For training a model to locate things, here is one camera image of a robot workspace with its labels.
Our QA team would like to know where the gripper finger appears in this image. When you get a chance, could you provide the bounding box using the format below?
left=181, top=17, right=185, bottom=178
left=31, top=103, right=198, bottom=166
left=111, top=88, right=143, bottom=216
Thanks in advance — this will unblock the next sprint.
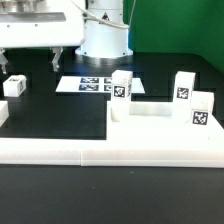
left=51, top=47, right=63, bottom=72
left=0, top=48, right=8, bottom=74

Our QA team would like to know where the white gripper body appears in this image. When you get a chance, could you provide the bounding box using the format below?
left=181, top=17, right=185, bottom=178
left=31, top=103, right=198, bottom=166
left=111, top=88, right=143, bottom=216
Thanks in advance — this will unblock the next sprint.
left=0, top=12, right=85, bottom=48

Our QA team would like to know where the white square table top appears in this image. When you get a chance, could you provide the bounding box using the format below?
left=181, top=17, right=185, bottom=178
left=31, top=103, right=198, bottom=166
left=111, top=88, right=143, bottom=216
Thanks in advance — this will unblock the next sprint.
left=106, top=101, right=224, bottom=141

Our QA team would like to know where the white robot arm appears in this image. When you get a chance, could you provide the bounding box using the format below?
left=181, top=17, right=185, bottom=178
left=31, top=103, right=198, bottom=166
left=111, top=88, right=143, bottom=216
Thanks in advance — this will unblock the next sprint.
left=0, top=0, right=133, bottom=70

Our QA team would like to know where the white marker tag plate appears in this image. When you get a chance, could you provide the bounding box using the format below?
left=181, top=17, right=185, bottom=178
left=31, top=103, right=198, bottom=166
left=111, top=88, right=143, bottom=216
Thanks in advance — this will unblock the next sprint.
left=55, top=76, right=146, bottom=95

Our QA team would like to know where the white U-shaped obstacle fence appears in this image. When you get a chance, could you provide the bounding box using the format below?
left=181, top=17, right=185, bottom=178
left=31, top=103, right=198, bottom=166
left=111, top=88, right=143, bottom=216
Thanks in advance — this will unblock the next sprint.
left=0, top=100, right=224, bottom=169

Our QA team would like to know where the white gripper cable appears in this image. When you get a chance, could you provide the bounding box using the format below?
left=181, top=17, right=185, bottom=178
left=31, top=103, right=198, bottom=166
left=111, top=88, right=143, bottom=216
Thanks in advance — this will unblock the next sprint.
left=69, top=0, right=138, bottom=30

